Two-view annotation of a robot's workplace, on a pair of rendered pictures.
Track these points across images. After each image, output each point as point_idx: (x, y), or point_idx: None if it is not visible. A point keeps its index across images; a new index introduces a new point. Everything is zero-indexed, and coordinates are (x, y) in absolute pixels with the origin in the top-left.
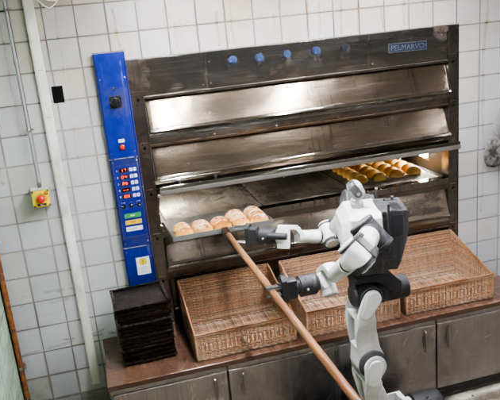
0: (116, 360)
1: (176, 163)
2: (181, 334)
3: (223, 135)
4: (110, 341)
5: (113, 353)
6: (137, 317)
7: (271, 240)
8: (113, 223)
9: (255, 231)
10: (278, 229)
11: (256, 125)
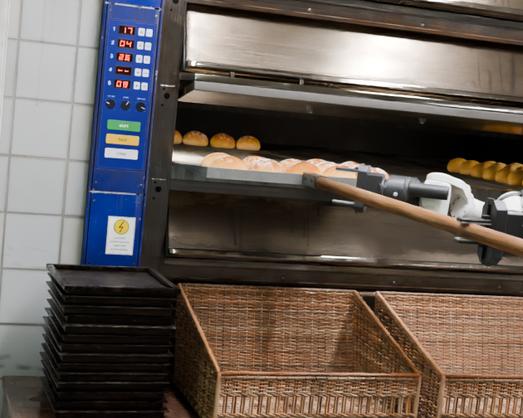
0: (34, 407)
1: (227, 46)
2: (168, 391)
3: (325, 16)
4: (20, 380)
5: (26, 396)
6: (106, 313)
7: (411, 200)
8: (80, 135)
9: (379, 179)
10: (429, 181)
11: (388, 13)
